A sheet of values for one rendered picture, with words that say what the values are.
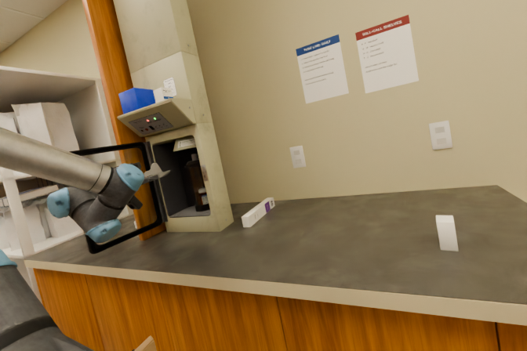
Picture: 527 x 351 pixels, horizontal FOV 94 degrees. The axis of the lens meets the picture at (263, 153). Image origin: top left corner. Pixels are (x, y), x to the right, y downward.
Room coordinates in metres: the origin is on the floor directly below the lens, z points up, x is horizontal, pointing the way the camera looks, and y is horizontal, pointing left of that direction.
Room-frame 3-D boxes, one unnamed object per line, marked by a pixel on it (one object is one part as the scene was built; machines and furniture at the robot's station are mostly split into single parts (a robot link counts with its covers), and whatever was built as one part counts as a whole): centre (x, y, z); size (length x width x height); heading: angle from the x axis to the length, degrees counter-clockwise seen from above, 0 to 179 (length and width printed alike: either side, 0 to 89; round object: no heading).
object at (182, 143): (1.18, 0.33, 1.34); 0.18 x 0.18 x 0.05
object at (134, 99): (1.08, 0.48, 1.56); 0.10 x 0.10 x 0.09; 64
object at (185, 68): (1.21, 0.34, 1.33); 0.32 x 0.25 x 0.77; 64
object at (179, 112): (1.05, 0.42, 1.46); 0.32 x 0.11 x 0.10; 64
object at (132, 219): (1.03, 0.62, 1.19); 0.30 x 0.01 x 0.40; 144
